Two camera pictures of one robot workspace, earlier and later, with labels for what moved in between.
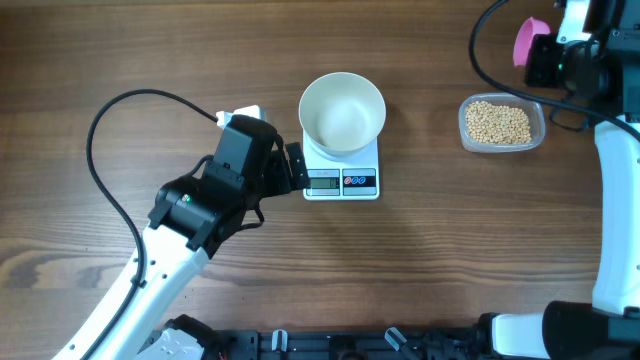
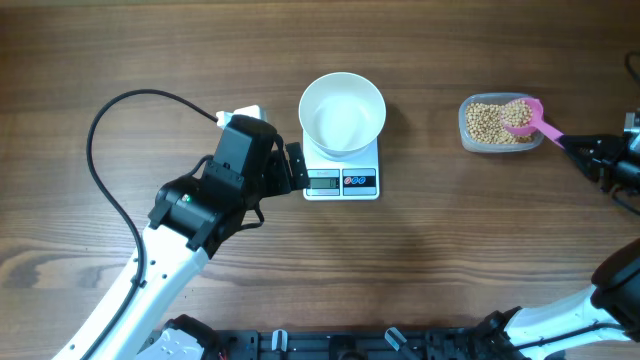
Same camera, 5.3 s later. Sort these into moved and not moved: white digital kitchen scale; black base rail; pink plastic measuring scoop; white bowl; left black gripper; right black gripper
Moved: right black gripper; pink plastic measuring scoop
Not moved: left black gripper; white bowl; white digital kitchen scale; black base rail
